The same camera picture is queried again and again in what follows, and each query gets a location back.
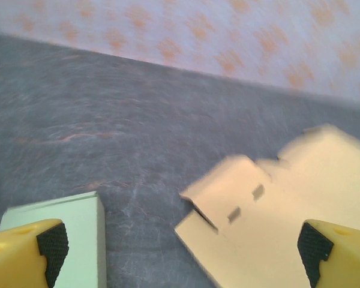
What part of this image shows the orange paper box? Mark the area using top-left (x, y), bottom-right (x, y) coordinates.
top-left (173, 122), bottom-right (360, 288)

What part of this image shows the green paper box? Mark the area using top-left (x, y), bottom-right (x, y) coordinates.
top-left (0, 191), bottom-right (107, 288)

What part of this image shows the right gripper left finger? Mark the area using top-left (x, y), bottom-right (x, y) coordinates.
top-left (0, 218), bottom-right (70, 288)

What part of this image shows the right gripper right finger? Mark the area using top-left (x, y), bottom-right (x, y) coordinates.
top-left (296, 218), bottom-right (360, 288)

